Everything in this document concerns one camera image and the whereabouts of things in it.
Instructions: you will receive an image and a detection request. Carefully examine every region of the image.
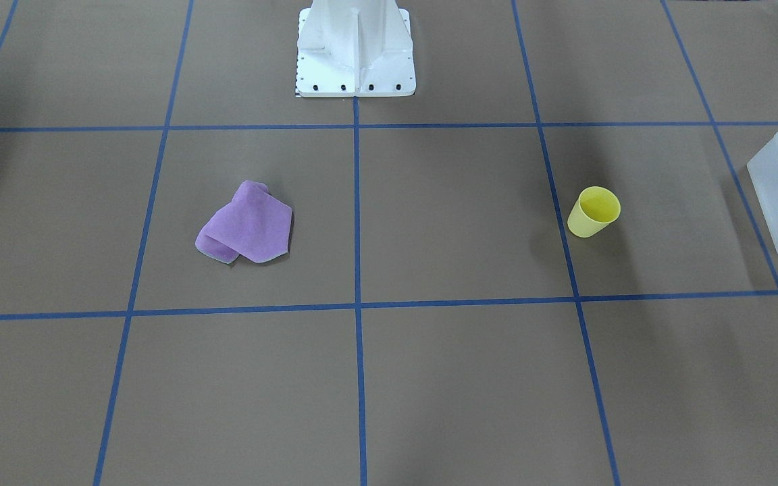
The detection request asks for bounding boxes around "purple microfiber cloth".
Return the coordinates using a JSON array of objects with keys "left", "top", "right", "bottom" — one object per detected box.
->
[{"left": 194, "top": 180, "right": 293, "bottom": 265}]

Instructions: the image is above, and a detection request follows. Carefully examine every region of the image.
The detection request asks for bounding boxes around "yellow plastic cup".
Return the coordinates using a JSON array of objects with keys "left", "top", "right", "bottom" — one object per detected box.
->
[{"left": 566, "top": 186, "right": 623, "bottom": 239}]

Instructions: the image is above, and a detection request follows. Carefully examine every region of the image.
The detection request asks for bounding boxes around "white camera stand column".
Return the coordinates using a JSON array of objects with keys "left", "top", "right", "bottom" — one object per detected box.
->
[{"left": 294, "top": 1, "right": 417, "bottom": 98}]

